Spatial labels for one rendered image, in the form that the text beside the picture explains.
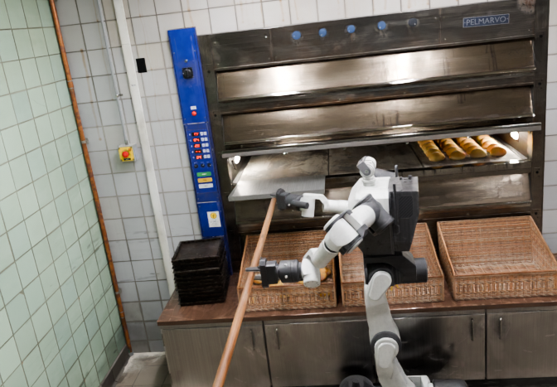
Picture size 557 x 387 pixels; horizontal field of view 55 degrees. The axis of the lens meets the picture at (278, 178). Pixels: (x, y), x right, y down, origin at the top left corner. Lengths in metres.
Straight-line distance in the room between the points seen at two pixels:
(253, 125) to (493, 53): 1.42
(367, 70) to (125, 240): 1.89
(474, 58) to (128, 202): 2.27
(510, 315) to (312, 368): 1.12
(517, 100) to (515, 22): 0.43
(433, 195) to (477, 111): 0.56
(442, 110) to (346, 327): 1.35
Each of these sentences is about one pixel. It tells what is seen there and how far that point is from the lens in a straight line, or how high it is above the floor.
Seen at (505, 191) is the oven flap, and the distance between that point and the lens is 3.47.
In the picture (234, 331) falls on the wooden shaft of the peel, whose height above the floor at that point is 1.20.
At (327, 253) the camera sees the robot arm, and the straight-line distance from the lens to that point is 1.96.
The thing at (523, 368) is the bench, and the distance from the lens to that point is 3.38.
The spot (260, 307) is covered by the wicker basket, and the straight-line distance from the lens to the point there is 3.09.
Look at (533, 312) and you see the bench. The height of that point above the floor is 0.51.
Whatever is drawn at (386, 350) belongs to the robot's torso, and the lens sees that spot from 2.64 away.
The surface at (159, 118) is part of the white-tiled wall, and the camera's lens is 3.34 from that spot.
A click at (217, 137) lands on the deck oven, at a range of 3.28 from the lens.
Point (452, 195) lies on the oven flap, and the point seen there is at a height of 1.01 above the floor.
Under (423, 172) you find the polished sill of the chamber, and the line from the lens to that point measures 3.31.
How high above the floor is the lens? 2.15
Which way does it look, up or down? 17 degrees down
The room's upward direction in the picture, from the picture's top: 7 degrees counter-clockwise
